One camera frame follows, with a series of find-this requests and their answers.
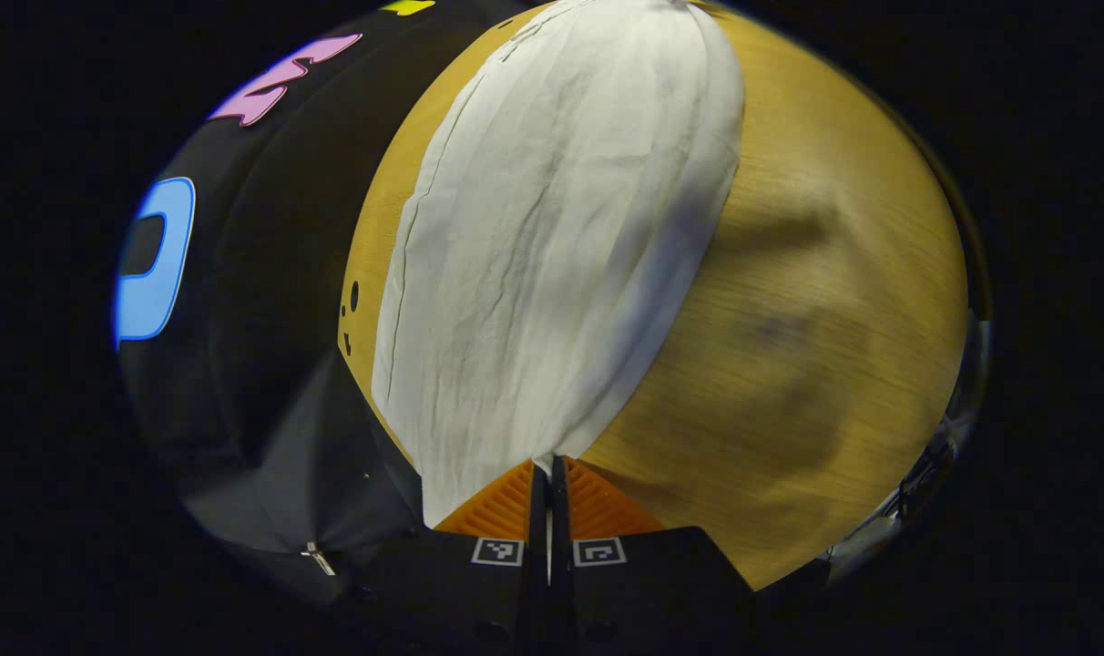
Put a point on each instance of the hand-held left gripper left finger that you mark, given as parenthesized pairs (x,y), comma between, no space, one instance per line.
(461,592)

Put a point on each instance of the white jeans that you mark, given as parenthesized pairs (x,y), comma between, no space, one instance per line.
(552,228)

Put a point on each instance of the silver metal clip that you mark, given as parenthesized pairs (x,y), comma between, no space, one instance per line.
(319,558)

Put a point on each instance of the black backdrop cloth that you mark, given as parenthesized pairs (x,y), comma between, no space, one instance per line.
(279,273)

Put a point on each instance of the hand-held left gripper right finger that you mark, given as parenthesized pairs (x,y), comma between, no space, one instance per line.
(643,592)

